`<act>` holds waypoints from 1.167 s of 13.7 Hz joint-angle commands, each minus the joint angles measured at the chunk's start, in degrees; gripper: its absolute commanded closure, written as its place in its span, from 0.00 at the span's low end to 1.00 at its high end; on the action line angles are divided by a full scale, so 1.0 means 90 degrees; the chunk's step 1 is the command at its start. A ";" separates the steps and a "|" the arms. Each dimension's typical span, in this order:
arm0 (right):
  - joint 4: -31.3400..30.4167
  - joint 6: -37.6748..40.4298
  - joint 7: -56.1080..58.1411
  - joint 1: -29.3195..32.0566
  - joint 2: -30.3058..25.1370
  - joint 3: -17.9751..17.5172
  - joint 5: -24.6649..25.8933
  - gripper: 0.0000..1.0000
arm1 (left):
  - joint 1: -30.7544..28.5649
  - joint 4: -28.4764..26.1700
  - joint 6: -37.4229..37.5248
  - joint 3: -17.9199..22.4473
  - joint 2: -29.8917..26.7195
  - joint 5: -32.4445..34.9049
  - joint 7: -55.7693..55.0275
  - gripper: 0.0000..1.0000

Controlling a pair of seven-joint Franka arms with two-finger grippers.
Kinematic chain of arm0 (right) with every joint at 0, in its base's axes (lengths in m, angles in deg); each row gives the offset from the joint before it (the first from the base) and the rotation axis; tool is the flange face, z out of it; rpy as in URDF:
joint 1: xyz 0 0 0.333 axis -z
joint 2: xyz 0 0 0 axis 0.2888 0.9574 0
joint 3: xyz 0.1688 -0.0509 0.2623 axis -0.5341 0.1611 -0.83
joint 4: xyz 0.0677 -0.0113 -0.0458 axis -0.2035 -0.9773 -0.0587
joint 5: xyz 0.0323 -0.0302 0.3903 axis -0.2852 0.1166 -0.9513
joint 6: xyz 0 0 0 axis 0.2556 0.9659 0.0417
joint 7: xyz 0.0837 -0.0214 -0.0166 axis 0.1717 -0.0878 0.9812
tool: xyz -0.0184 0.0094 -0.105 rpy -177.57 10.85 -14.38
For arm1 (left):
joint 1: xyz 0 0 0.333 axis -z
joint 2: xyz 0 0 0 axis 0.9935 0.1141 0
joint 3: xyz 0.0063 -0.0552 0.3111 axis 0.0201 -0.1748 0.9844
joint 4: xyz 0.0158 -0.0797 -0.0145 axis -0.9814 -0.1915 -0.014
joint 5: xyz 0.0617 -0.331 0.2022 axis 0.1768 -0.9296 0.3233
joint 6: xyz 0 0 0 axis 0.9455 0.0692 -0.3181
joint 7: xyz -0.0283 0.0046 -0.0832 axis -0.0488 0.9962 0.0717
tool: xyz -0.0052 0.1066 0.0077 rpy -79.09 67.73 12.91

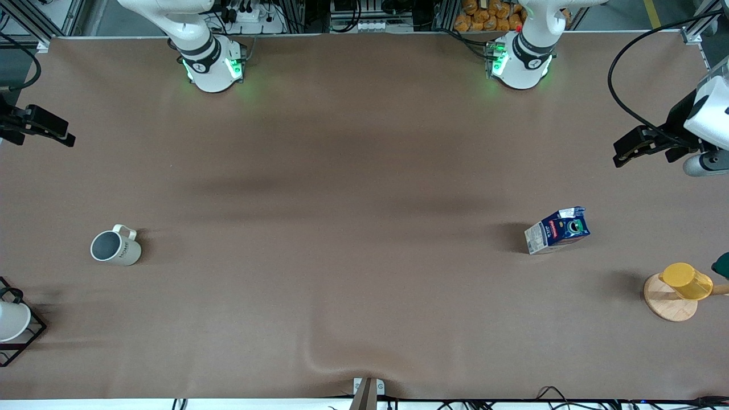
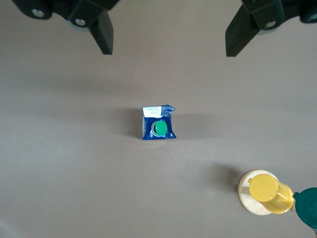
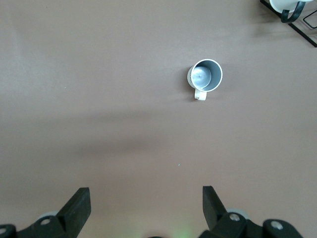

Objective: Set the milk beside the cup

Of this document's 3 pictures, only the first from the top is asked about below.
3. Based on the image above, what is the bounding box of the blue Pascal milk carton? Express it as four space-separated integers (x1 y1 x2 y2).
524 206 591 256

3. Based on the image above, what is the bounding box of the white ribbed mug grey inside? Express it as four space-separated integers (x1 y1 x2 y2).
90 224 142 267

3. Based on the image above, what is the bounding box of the yellow plastic cup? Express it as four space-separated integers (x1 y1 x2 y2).
658 262 714 301

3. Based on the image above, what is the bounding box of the white cup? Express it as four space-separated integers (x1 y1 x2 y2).
0 300 32 343

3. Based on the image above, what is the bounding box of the round wooden board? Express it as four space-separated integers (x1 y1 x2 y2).
643 273 729 323

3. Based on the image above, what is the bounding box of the white power strip with plugs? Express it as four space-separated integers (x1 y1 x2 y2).
218 0 287 35

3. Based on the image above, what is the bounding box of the thick black cable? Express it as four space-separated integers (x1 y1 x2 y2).
607 16 729 146
0 33 43 92

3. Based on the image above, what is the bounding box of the aluminium frame profile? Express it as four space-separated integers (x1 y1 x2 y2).
0 0 87 53
679 0 729 46

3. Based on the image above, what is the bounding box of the black wire rack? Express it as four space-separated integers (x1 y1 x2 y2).
0 277 48 368

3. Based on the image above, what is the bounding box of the thin black cable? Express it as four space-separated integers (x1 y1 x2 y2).
535 386 579 410

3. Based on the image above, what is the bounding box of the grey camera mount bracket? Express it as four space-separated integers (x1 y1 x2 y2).
349 377 386 410

